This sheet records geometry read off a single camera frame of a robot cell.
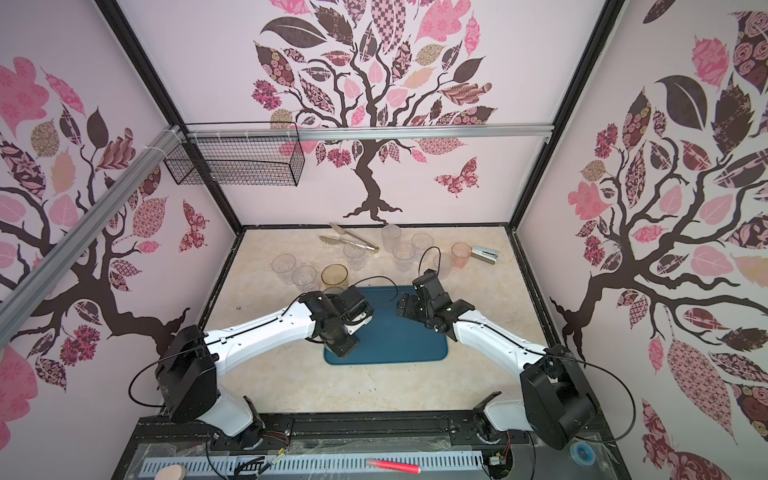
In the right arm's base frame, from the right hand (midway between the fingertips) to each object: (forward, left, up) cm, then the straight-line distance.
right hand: (407, 303), depth 86 cm
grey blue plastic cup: (+4, +22, +2) cm, 22 cm away
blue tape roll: (-37, -41, -10) cm, 56 cm away
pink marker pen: (-38, +6, -10) cm, 40 cm away
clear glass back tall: (+32, +4, -4) cm, 32 cm away
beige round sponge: (-39, +57, -9) cm, 70 cm away
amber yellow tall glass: (+9, +22, +3) cm, 24 cm away
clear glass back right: (+30, -7, -5) cm, 31 cm away
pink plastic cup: (+24, -21, -6) cm, 33 cm away
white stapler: (+25, -30, -8) cm, 40 cm away
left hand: (-13, +18, -3) cm, 23 cm away
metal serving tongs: (+34, +21, -8) cm, 41 cm away
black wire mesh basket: (+43, +45, +25) cm, 67 cm away
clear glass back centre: (+26, +18, -8) cm, 33 cm away
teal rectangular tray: (-8, +5, -8) cm, 12 cm away
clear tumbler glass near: (+20, +43, -5) cm, 48 cm away
